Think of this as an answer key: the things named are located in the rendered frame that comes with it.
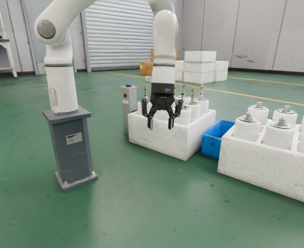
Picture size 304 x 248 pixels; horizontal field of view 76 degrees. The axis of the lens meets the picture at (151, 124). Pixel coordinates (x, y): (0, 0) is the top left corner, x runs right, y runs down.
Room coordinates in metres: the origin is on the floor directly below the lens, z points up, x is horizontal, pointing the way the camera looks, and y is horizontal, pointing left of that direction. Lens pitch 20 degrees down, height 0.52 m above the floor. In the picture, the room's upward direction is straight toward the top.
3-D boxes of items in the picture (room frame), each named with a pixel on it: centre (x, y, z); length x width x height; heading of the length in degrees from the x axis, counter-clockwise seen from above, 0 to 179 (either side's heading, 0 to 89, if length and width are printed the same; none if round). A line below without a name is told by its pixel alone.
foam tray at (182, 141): (1.13, -0.13, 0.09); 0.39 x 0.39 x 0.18; 53
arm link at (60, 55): (0.73, 0.33, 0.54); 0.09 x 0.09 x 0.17; 4
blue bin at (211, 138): (1.02, -0.39, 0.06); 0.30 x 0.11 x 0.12; 142
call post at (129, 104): (1.25, 0.15, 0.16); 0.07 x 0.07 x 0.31; 53
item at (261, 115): (0.97, -0.55, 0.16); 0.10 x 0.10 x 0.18
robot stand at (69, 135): (0.73, 0.33, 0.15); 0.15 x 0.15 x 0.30; 37
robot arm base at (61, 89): (0.73, 0.33, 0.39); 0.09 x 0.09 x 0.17; 37
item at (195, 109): (1.06, -0.23, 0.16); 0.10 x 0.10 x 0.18
